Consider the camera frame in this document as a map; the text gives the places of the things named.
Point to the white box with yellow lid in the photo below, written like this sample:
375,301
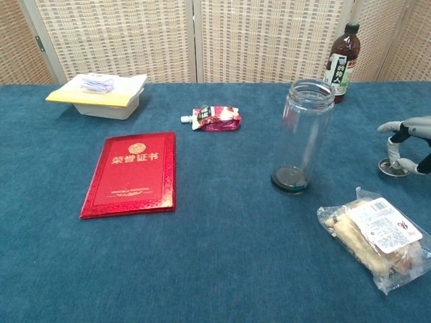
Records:
101,104

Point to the woven folding screen panel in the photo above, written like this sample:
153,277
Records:
415,43
17,50
377,40
118,40
269,40

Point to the dark tea bottle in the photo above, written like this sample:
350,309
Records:
345,50

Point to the red spouted snack pouch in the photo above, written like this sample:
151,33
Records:
219,119

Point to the clear plastic snack bag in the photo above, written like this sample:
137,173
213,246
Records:
373,235

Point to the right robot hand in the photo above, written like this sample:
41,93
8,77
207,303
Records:
415,129

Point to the small purple white packet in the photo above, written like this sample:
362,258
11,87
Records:
97,85

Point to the red certificate book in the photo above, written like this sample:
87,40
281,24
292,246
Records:
131,175

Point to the clear glass jar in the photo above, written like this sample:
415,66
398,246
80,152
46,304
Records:
303,134

